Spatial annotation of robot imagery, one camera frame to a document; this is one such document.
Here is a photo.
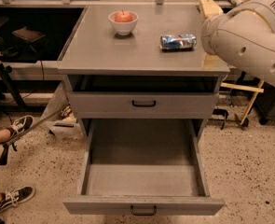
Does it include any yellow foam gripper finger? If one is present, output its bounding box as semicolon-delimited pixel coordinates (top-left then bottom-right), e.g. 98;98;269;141
199;0;223;21
203;54;220;69

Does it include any wooden stick frame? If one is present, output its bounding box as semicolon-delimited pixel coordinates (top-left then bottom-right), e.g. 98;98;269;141
220;0;266;126

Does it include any black white sneaker upper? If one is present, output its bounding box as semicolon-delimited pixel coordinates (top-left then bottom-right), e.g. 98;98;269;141
8;115;34;138

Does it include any grey drawer cabinet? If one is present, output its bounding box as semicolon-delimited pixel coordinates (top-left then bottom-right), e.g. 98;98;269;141
56;4;230;217

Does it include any black middle drawer handle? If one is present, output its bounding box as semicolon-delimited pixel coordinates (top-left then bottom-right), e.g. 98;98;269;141
131;205;157;217

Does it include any black drawer handle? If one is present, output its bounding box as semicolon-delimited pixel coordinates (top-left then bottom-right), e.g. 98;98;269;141
131;205;157;217
131;100;157;108

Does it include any closed grey top drawer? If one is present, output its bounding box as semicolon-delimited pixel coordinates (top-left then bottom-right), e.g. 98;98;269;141
68;91;219;119

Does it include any open grey middle drawer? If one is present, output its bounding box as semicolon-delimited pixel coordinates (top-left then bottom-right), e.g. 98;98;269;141
63;119;224;216

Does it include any black white sneaker lower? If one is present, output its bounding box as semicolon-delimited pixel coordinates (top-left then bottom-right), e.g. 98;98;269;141
0;187;35;213

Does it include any white ceramic bowl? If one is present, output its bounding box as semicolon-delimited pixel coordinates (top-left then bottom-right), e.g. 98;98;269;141
108;11;139;35

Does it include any grey grabber stick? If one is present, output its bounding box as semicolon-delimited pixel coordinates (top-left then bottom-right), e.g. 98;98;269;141
0;110;60;165

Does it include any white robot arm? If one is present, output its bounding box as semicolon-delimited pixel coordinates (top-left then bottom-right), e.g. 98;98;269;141
201;0;275;87

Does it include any clear plastic bag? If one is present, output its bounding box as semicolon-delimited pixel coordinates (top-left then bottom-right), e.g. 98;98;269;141
41;82;83;140

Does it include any black white sneaker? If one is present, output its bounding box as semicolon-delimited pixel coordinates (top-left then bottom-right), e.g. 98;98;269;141
0;187;35;213
8;115;34;138

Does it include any red apple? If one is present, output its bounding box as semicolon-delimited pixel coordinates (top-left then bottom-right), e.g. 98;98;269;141
115;10;132;22

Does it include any black top drawer handle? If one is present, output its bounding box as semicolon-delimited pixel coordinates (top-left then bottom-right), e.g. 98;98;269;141
131;100;157;108

